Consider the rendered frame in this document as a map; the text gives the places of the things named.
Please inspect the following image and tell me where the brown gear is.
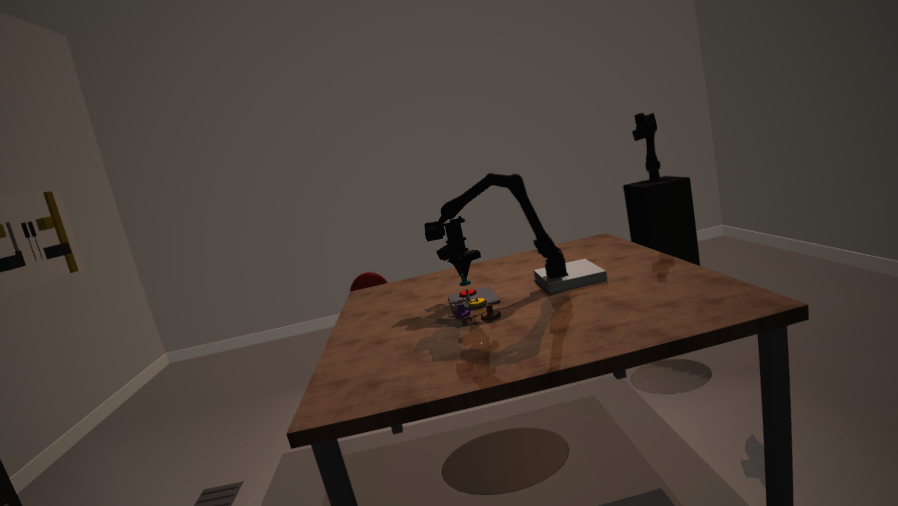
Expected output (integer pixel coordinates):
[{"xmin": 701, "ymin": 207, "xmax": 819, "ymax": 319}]
[{"xmin": 481, "ymin": 304, "xmax": 501, "ymax": 320}]

